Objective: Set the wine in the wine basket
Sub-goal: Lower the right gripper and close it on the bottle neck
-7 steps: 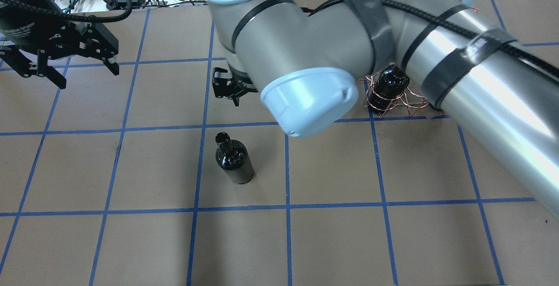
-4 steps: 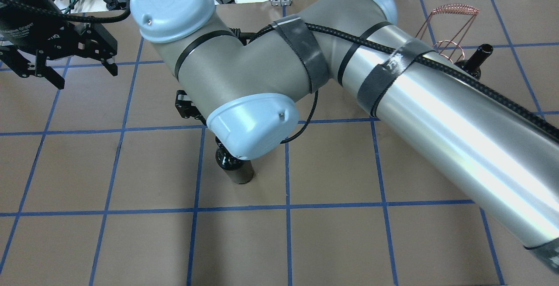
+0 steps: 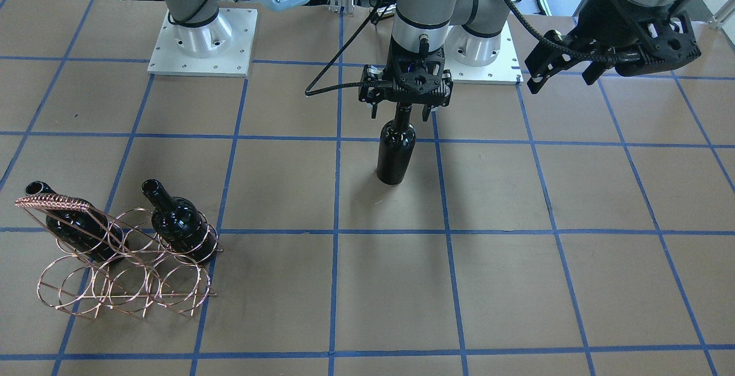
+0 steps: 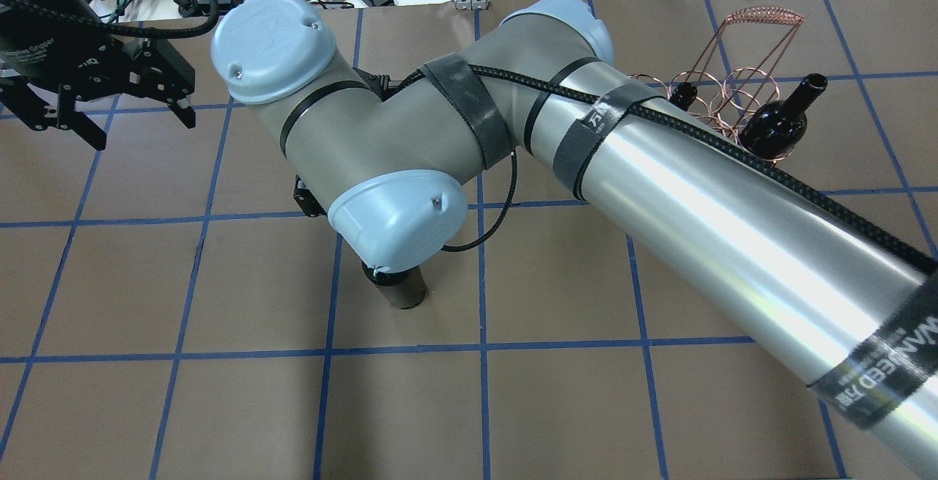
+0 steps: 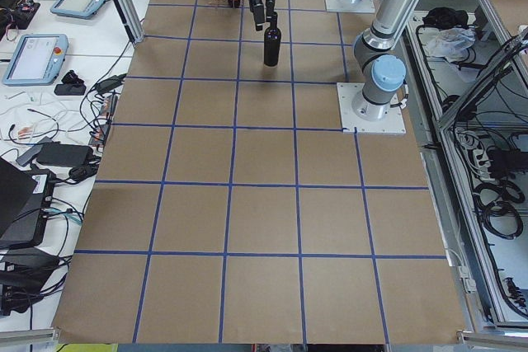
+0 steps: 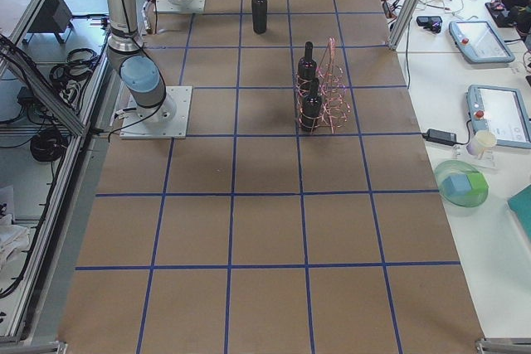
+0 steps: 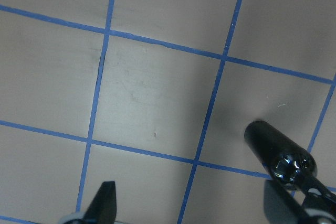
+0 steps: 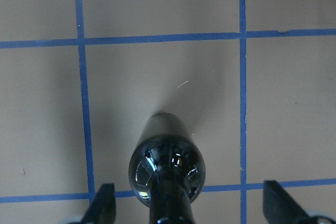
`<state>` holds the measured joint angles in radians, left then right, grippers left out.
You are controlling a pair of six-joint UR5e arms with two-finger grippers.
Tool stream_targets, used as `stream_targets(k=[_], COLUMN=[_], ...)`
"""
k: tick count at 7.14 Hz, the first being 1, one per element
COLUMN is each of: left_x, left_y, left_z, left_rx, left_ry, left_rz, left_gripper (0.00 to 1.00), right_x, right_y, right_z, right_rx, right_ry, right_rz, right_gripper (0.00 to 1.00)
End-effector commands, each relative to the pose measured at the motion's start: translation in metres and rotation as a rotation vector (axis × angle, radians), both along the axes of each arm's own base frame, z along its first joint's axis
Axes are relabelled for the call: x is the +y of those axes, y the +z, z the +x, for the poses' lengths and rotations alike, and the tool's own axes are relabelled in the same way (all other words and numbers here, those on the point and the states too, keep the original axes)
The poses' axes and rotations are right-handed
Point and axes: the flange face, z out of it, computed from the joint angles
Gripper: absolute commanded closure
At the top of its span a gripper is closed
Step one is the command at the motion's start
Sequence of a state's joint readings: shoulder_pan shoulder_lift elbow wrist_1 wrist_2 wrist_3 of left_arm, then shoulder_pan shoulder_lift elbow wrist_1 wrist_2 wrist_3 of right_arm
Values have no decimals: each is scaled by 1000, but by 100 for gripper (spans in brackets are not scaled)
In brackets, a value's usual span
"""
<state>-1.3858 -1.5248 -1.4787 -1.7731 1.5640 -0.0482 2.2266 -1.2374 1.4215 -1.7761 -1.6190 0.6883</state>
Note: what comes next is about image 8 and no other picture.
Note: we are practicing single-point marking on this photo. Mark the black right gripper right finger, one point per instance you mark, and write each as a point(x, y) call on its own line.
point(279, 207)

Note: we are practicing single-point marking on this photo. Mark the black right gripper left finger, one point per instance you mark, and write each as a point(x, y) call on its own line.
point(103, 208)

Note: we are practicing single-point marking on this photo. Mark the dark wine bottle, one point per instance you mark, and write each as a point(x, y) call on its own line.
point(167, 171)

